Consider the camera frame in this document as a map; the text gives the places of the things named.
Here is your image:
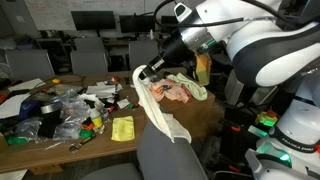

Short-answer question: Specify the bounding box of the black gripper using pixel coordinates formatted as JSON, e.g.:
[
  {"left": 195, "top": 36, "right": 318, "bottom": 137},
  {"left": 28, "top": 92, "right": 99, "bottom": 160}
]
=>
[{"left": 139, "top": 34, "right": 198, "bottom": 81}]

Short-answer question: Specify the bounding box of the white towel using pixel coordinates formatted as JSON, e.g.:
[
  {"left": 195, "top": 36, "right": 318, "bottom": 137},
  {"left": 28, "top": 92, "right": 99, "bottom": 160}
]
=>
[{"left": 132, "top": 64, "right": 193, "bottom": 144}]

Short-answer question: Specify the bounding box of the light green towel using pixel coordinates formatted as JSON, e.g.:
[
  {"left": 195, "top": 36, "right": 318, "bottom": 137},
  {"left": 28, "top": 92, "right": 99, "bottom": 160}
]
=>
[{"left": 166, "top": 72, "right": 208, "bottom": 101}]

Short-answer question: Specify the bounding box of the grey office chair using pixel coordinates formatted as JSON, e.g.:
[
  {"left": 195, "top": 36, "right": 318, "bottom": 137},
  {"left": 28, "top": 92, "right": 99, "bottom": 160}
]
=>
[
  {"left": 128, "top": 39, "right": 159, "bottom": 71},
  {"left": 4, "top": 49, "right": 55, "bottom": 79},
  {"left": 69, "top": 50, "right": 109, "bottom": 76},
  {"left": 73, "top": 36, "right": 106, "bottom": 53},
  {"left": 79, "top": 109, "right": 209, "bottom": 180}
]

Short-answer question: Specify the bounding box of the peach shirt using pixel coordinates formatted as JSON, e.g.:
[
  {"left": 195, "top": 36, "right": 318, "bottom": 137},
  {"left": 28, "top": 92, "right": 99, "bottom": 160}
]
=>
[{"left": 147, "top": 78, "right": 192, "bottom": 104}]

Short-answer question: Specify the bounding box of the white card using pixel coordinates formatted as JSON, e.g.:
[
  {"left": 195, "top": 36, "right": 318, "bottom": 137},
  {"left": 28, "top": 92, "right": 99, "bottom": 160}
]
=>
[{"left": 116, "top": 98, "right": 130, "bottom": 109}]

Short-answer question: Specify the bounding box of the white paper stack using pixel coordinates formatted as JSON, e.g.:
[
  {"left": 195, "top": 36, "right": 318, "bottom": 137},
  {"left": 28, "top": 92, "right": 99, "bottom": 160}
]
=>
[{"left": 85, "top": 83, "right": 118, "bottom": 98}]

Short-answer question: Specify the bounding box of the black computer monitor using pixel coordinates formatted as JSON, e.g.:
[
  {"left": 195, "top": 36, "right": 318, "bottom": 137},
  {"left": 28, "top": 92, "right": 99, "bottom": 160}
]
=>
[
  {"left": 70, "top": 10, "right": 117, "bottom": 38},
  {"left": 118, "top": 13, "right": 156, "bottom": 34},
  {"left": 160, "top": 14, "right": 180, "bottom": 34}
]

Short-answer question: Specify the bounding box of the yellow cloth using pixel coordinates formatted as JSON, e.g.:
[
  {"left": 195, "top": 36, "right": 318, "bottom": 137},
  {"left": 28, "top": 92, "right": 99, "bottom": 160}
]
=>
[{"left": 110, "top": 115, "right": 136, "bottom": 142}]

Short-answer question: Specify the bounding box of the large brown cardboard box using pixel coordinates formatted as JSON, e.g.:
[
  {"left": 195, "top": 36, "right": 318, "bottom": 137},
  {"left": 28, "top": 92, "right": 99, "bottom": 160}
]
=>
[{"left": 143, "top": 71, "right": 224, "bottom": 139}]

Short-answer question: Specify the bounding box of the white yellow spray bottle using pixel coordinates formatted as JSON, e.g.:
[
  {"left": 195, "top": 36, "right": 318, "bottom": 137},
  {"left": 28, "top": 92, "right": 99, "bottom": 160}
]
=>
[{"left": 89, "top": 99, "right": 104, "bottom": 129}]

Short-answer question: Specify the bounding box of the clear plastic bag pile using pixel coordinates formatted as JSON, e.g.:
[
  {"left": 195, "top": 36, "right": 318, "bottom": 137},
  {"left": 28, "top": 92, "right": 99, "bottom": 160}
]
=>
[{"left": 49, "top": 90, "right": 93, "bottom": 141}]

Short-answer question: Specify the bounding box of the green plastic item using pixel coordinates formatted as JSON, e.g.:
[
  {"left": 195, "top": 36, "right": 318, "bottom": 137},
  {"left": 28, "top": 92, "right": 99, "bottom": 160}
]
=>
[
  {"left": 6, "top": 134, "right": 29, "bottom": 146},
  {"left": 79, "top": 129, "right": 95, "bottom": 139}
]

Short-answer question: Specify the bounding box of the white space heater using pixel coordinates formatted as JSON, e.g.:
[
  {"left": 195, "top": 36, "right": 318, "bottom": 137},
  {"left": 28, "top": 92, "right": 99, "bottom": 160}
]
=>
[{"left": 223, "top": 70, "right": 242, "bottom": 106}]

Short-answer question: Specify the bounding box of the adjustable wrench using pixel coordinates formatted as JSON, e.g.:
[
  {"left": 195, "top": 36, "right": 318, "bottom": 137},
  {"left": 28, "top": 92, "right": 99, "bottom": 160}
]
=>
[{"left": 69, "top": 134, "right": 97, "bottom": 154}]

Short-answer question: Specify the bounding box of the silver tape roll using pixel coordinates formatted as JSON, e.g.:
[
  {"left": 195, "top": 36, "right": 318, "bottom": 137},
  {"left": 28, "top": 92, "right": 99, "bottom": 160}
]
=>
[{"left": 39, "top": 103, "right": 63, "bottom": 115}]

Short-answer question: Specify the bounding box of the whiteboard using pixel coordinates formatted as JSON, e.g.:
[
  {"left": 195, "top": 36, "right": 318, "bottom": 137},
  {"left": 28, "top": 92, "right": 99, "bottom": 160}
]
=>
[{"left": 24, "top": 0, "right": 161, "bottom": 32}]

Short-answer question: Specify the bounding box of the black robot stand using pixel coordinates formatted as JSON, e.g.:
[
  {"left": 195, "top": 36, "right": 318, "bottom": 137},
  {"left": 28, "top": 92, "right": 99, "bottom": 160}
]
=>
[{"left": 219, "top": 106, "right": 258, "bottom": 174}]

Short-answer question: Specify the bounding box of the blue cap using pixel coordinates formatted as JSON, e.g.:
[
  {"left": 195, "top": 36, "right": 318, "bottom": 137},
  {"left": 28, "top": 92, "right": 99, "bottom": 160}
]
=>
[{"left": 18, "top": 99, "right": 43, "bottom": 119}]

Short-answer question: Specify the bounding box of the white paper sheet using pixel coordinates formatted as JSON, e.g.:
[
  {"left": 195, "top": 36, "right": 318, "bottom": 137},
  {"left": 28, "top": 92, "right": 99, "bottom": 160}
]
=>
[
  {"left": 8, "top": 78, "right": 46, "bottom": 93},
  {"left": 0, "top": 93, "right": 31, "bottom": 120}
]

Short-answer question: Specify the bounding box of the white grille fan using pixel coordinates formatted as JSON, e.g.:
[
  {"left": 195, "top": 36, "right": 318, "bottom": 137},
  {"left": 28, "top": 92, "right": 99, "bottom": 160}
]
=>
[{"left": 249, "top": 85, "right": 278, "bottom": 106}]

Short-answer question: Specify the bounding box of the tan wrist camera bar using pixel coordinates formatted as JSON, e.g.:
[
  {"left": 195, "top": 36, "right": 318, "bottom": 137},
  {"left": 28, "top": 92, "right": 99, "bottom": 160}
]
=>
[{"left": 194, "top": 53, "right": 213, "bottom": 87}]

